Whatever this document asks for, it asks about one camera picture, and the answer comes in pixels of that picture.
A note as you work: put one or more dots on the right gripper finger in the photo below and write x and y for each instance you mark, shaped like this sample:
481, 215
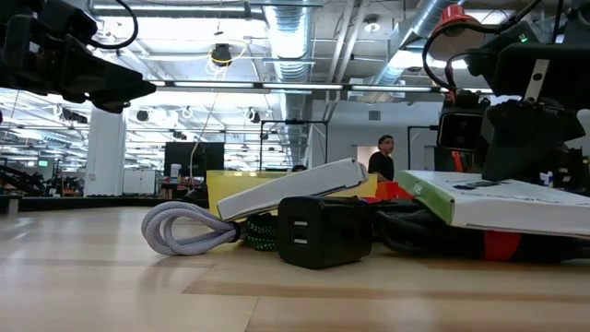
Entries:
525, 143

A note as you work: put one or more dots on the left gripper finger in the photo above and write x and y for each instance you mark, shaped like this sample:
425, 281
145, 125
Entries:
110, 87

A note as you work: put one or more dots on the white box with green side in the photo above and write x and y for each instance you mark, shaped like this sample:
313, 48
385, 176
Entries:
507, 207

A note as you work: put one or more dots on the plain white carton box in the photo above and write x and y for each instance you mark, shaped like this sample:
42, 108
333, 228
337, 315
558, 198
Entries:
295, 186

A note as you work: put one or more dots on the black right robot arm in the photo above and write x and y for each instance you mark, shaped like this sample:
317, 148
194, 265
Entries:
578, 30

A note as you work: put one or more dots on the yellow plastic tray bin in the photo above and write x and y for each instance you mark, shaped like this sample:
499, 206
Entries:
230, 184

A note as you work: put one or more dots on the white cabinet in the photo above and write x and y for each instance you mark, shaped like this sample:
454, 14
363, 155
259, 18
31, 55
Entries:
138, 182

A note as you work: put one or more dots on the black display screen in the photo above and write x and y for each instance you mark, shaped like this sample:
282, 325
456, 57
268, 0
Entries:
184, 157

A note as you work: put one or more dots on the person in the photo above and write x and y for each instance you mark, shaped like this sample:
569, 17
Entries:
381, 166
298, 168

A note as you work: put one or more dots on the overhead light bar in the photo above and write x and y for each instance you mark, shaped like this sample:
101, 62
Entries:
299, 86

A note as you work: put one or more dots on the black USB charger cube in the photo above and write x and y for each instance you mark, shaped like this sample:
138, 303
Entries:
322, 233

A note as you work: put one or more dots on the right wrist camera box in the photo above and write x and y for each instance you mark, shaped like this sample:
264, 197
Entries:
461, 130

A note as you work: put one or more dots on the black metal frame stand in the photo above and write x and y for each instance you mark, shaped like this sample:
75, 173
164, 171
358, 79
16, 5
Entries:
295, 122
421, 127

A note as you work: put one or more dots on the black aluminium table frame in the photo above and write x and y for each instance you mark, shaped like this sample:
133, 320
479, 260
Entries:
115, 203

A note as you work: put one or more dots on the black hanging ceiling camera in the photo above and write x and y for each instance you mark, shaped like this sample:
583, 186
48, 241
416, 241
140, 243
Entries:
221, 54

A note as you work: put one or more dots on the silver ventilation duct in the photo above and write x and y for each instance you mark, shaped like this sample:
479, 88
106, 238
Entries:
290, 46
405, 41

